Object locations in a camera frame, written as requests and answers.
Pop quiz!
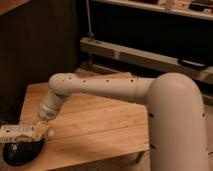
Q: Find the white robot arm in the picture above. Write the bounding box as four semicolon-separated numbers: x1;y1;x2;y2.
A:
38;73;210;171

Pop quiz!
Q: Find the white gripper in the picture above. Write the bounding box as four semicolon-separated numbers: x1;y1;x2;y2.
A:
33;108;56;138

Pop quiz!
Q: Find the black handle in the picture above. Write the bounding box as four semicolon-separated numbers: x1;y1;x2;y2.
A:
177;58;209;71

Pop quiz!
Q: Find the wooden shelf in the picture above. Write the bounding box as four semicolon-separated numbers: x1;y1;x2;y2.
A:
93;0;213;21

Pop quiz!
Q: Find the grey vertical pole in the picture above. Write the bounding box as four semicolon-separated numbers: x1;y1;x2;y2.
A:
86;0;94;40

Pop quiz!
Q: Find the clear plastic bottle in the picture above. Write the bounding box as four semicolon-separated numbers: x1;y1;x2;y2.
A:
0;123;54;143

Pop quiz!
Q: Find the wooden table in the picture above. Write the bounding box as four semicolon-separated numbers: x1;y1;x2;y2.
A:
18;71;150;171

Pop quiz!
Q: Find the black ceramic bowl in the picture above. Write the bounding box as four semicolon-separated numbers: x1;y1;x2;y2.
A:
3;139;45;166

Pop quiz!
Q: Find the grey metal beam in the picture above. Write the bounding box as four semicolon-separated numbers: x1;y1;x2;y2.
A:
80;37;213;84

